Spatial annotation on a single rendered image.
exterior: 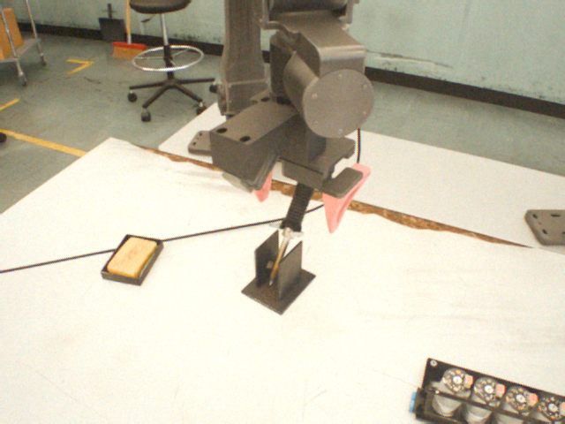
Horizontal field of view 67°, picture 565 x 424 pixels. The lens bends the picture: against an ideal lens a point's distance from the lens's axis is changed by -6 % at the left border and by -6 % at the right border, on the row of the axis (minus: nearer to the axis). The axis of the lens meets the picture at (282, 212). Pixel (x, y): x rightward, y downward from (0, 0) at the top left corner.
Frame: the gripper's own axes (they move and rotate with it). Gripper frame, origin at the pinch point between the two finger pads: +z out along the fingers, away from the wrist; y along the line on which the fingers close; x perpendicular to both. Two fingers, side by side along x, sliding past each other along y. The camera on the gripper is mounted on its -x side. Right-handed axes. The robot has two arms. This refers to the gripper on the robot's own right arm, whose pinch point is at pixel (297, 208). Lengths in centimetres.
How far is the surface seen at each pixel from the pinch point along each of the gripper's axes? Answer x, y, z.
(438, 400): -9.6, 22.2, 6.0
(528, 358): 2.8, 28.9, 9.4
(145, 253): -10.5, -16.5, 8.0
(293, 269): -3.3, 1.8, 6.1
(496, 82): 252, -18, 72
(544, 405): -6.9, 30.3, 3.1
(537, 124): 240, 13, 86
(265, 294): -6.2, -0.2, 9.1
